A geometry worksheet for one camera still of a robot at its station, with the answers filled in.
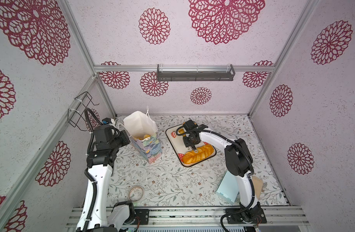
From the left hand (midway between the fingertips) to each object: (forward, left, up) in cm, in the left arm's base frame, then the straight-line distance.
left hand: (126, 136), depth 75 cm
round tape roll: (-21, -3, -26) cm, 34 cm away
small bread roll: (+13, -5, -18) cm, 23 cm away
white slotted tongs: (0, -38, -16) cm, 41 cm away
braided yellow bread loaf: (0, -37, -22) cm, 43 cm away
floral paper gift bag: (+16, -4, -19) cm, 25 cm away
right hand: (+11, -34, -21) cm, 41 cm away
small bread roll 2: (+6, -29, -4) cm, 30 cm away
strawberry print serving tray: (+13, -27, -25) cm, 39 cm away
